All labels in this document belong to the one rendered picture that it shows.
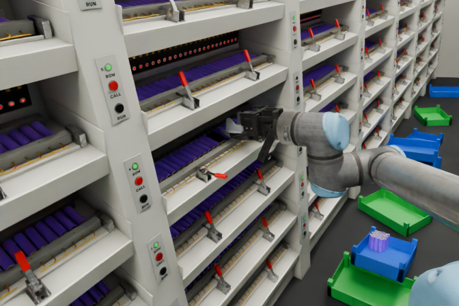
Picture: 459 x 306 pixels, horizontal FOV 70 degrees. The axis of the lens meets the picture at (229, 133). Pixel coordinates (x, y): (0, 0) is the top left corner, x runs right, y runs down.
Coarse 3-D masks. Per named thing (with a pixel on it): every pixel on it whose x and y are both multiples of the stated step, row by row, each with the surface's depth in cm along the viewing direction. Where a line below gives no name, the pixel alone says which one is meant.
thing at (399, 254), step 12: (372, 228) 159; (396, 240) 154; (360, 252) 149; (372, 252) 150; (384, 252) 151; (396, 252) 151; (408, 252) 152; (360, 264) 136; (372, 264) 133; (384, 264) 130; (396, 264) 140; (408, 264) 135; (384, 276) 131; (396, 276) 128
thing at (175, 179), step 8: (224, 144) 98; (232, 144) 100; (208, 152) 93; (216, 152) 94; (200, 160) 90; (208, 160) 92; (216, 160) 93; (184, 168) 86; (192, 168) 87; (176, 176) 83; (184, 176) 85; (160, 184) 80; (168, 184) 81
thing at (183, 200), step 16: (256, 96) 123; (256, 144) 103; (160, 160) 92; (224, 160) 95; (240, 160) 96; (176, 192) 82; (192, 192) 82; (208, 192) 87; (176, 208) 77; (192, 208) 83
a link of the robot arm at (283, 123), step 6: (282, 114) 87; (288, 114) 85; (294, 114) 84; (282, 120) 85; (288, 120) 84; (282, 126) 85; (288, 126) 83; (282, 132) 85; (288, 132) 84; (282, 138) 86; (288, 138) 85; (288, 144) 87
